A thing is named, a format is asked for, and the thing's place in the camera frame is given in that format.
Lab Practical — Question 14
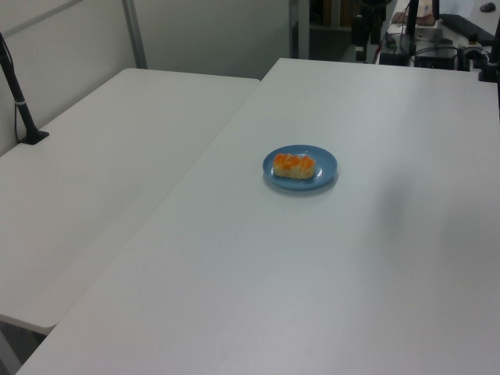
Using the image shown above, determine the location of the small black box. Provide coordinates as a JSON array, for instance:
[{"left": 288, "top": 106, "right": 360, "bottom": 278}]
[{"left": 380, "top": 52, "right": 408, "bottom": 66}]

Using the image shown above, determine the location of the blue round plate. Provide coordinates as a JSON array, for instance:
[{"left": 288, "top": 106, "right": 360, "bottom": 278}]
[{"left": 262, "top": 145, "right": 338, "bottom": 192}]

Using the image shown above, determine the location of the silver metal clamp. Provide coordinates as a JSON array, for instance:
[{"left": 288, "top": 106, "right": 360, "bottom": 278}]
[{"left": 458, "top": 43, "right": 489, "bottom": 72}]

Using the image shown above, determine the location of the black corner clamp mount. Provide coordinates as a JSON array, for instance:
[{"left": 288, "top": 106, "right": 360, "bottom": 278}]
[{"left": 477, "top": 29, "right": 500, "bottom": 84}]

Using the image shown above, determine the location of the black monitor stand pole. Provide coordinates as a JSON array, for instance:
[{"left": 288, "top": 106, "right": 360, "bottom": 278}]
[{"left": 405, "top": 0, "right": 422, "bottom": 37}]

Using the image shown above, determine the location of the black electronics box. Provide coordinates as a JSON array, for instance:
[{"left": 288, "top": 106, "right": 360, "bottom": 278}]
[{"left": 413, "top": 46, "right": 459, "bottom": 70}]

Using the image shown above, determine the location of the orange glazed bread roll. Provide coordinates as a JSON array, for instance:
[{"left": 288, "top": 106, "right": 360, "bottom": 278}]
[{"left": 272, "top": 152, "right": 316, "bottom": 179}]

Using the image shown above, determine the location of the grey metal frame post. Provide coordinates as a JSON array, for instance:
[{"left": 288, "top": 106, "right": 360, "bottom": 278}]
[{"left": 122, "top": 0, "right": 148, "bottom": 70}]

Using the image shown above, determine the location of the brown cardboard box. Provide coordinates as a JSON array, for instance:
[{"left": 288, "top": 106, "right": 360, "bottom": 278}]
[{"left": 415, "top": 0, "right": 438, "bottom": 27}]

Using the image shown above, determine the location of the black computer keyboard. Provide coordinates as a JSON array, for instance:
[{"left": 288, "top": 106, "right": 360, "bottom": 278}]
[{"left": 438, "top": 12, "right": 497, "bottom": 45}]

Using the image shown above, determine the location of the black camera pole with base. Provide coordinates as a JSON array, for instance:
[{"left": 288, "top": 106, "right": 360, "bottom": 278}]
[{"left": 0, "top": 30, "right": 50, "bottom": 147}]

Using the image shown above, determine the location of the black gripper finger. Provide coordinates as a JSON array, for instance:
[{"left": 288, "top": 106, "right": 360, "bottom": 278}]
[
  {"left": 351, "top": 15, "right": 369, "bottom": 63},
  {"left": 368, "top": 9, "right": 383, "bottom": 45}
]

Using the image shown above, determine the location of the grey cabinet post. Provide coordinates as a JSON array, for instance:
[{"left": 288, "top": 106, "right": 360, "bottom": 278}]
[{"left": 288, "top": 0, "right": 312, "bottom": 60}]

